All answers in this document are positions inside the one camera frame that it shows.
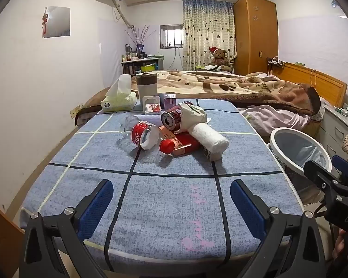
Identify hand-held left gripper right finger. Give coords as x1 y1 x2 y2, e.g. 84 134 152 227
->
230 179 327 278

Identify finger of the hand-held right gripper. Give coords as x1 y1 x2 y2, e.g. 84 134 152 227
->
331 155 348 190
304 160 344 200

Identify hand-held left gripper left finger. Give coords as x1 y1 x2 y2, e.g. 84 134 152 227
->
19 179 114 278

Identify plastic bin liner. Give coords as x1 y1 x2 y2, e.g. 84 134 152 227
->
278 131 329 171

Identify white round trash bin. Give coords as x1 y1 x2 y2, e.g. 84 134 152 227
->
268 127 333 186

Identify white printed tissue packet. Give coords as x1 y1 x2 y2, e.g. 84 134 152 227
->
202 144 222 163

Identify clear bottle with red label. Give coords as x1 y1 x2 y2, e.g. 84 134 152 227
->
118 115 161 151

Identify grey wrapper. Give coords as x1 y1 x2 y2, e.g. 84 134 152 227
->
178 103 208 134

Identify pink and red drink carton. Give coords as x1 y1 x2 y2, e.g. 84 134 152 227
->
142 95 162 115

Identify dark red printed can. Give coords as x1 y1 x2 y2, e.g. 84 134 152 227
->
161 104 187 134

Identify purple drink carton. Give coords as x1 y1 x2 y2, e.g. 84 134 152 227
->
163 94 178 110

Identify person's right hand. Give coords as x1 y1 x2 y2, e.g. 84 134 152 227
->
333 229 348 262

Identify grey nightstand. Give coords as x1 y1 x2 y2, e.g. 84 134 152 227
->
317 106 348 163

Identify pink bed sheet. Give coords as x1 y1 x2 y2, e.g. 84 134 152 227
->
238 104 311 136

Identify wooden bed headboard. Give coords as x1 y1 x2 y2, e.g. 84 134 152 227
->
271 62 348 107

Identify wooden board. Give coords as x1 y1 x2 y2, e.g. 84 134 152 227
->
0 197 24 278

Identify green tissue box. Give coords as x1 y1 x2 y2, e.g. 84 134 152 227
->
101 74 137 113

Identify power strip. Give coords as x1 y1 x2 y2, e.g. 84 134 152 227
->
266 58 286 68

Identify brown printed blanket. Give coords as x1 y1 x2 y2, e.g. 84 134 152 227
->
77 69 321 126

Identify white and brown mug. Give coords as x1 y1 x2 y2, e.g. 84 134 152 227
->
136 72 158 102

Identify brown teddy bear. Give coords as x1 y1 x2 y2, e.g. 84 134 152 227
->
207 46 232 71

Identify wooden wardrobe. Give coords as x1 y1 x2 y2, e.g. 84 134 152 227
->
233 0 279 76

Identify row of cosmetic bottles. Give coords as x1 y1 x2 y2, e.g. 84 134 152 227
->
122 43 154 62

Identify white dressing desk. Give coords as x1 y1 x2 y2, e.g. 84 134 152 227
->
121 57 164 77

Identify vase of dried branches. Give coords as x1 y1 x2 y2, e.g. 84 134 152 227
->
125 25 157 53

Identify heart patterned curtain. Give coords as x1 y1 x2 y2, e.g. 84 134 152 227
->
182 0 237 71

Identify barred window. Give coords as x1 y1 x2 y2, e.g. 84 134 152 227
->
159 25 184 49

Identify white wrapped pipe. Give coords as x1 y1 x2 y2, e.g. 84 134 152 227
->
112 0 134 28

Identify red hanging ornament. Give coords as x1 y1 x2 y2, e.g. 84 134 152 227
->
41 9 50 35

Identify white charging cable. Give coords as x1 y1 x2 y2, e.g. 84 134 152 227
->
267 56 279 76

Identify blue flower wall stickers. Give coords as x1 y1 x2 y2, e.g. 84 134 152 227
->
331 0 348 18

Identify silver wall mirror panel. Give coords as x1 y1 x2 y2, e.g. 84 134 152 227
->
43 6 71 38

